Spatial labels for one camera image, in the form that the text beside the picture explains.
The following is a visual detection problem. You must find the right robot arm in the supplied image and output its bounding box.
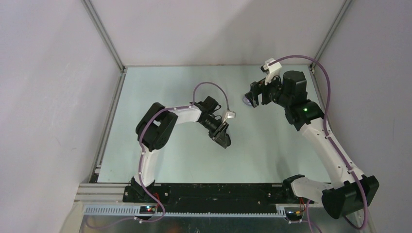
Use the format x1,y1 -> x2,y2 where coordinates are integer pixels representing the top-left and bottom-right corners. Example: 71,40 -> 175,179
244,70 -> 379,219

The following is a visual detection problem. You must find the right controller board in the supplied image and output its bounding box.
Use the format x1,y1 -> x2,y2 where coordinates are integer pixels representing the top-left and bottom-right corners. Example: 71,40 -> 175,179
285,211 -> 304,222

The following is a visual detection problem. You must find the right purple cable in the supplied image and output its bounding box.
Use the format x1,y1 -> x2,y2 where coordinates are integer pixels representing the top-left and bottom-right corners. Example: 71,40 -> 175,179
272,54 -> 370,230

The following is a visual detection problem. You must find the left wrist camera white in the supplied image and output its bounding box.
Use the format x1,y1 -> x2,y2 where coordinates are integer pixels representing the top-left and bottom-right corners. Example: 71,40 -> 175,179
222,110 -> 236,123

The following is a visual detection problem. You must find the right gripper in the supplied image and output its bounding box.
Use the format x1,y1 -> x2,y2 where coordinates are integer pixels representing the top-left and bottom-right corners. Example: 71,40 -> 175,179
245,71 -> 292,108

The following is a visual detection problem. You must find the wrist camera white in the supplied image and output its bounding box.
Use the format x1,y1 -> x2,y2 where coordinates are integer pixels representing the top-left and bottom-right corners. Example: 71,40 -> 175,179
222,110 -> 236,123
260,58 -> 282,85

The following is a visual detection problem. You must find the left controller board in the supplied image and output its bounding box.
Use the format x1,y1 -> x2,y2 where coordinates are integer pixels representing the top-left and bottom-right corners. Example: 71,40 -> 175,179
139,206 -> 157,214

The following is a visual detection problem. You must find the grey slotted cable duct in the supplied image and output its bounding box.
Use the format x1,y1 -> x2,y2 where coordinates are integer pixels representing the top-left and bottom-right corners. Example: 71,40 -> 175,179
84,204 -> 286,217

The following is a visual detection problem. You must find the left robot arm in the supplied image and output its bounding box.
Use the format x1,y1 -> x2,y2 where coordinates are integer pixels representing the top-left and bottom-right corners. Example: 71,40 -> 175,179
133,96 -> 231,202

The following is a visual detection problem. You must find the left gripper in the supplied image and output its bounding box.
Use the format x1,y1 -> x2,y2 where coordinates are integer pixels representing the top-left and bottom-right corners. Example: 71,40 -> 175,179
199,116 -> 228,148

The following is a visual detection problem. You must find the lavender earbud charging case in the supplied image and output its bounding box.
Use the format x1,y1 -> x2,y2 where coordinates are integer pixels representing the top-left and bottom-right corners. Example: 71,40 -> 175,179
242,96 -> 252,106

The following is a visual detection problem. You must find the controller board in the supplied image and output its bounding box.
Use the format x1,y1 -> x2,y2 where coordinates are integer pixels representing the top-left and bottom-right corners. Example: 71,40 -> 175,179
285,211 -> 304,222
139,206 -> 157,214

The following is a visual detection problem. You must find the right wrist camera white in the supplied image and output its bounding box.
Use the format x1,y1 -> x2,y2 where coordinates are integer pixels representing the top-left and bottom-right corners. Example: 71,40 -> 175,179
260,58 -> 282,85

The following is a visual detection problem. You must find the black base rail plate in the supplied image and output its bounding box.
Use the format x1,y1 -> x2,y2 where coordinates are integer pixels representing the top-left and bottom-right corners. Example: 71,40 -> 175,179
122,182 -> 301,213

